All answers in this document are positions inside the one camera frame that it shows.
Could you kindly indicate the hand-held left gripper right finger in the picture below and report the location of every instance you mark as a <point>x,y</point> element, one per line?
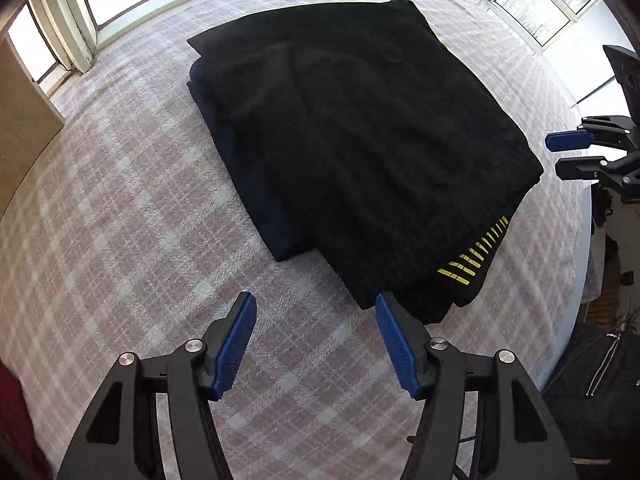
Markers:
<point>397,345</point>

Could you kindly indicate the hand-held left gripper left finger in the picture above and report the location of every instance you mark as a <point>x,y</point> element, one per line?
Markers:
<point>235,345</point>

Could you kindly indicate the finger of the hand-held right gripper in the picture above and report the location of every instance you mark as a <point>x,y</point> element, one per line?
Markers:
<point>580,169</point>
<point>567,140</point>

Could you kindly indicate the black shorts with yellow stripes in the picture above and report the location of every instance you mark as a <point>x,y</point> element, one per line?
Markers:
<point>375,135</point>

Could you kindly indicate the folded navy t-shirt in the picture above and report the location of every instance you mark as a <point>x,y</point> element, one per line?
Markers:
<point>250,185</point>

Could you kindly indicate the pink plaid blanket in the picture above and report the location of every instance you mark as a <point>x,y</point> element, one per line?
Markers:
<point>125,210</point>

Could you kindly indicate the person's black jacket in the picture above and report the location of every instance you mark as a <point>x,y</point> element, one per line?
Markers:
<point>590,410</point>

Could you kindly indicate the maroon garment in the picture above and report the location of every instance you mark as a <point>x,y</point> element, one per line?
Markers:
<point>12,410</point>

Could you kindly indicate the large light wooden board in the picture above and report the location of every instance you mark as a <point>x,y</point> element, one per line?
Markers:
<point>20,120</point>

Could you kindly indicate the white window frame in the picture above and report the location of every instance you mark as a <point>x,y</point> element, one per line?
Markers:
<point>80,40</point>

